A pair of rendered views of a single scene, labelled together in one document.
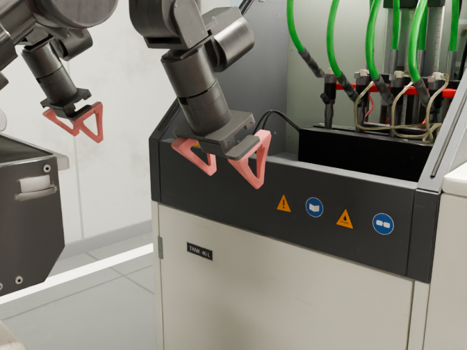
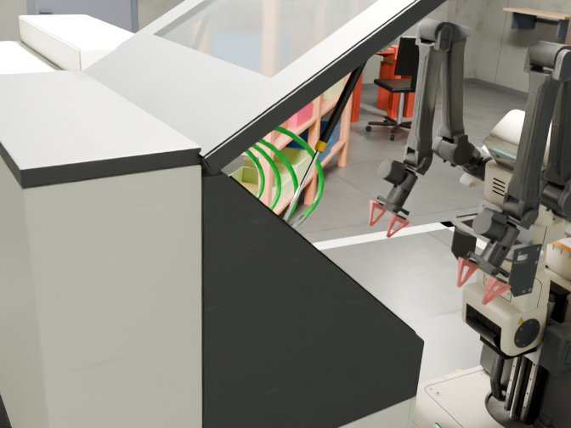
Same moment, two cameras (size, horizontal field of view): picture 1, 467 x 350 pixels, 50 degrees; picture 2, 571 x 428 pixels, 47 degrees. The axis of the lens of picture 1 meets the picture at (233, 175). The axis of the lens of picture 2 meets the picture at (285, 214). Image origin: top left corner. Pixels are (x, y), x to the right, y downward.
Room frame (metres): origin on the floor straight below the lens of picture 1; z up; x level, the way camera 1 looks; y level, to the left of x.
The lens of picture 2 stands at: (2.58, 0.27, 1.81)
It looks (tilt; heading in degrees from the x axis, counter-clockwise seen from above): 22 degrees down; 197
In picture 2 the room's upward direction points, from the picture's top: 3 degrees clockwise
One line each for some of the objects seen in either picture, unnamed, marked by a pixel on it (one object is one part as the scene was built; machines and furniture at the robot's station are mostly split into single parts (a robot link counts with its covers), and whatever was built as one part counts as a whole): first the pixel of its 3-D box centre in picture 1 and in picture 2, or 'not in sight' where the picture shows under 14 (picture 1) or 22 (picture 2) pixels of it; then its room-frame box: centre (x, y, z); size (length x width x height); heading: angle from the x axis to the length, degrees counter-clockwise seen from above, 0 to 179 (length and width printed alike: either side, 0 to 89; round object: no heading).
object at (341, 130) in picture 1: (373, 166); not in sight; (1.11, -0.32, 0.91); 0.34 x 0.10 x 0.15; 50
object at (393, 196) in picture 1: (267, 195); not in sight; (1.00, -0.07, 0.87); 0.62 x 0.04 x 0.16; 50
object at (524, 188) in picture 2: not in sight; (534, 137); (0.93, 0.38, 1.40); 0.11 x 0.06 x 0.43; 44
